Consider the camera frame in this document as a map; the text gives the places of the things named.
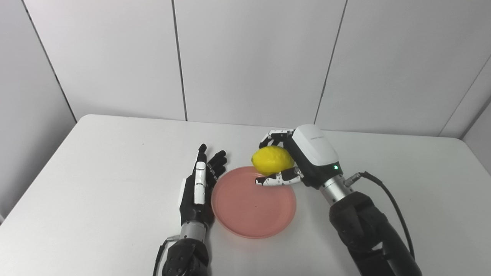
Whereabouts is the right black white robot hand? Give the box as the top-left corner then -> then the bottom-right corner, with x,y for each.
255,124 -> 343,189

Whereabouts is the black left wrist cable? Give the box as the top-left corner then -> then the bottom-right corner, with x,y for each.
153,236 -> 181,276

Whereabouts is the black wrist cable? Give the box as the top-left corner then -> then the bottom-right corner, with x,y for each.
153,236 -> 181,276
345,171 -> 416,261

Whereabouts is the pink round plate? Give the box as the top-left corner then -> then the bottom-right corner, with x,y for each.
211,166 -> 297,239

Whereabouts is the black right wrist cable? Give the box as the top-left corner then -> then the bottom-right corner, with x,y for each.
345,171 -> 416,261

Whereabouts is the yellow lemon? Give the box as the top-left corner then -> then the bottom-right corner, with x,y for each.
251,145 -> 295,177

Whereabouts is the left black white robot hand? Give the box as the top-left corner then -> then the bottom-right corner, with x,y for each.
178,144 -> 227,227

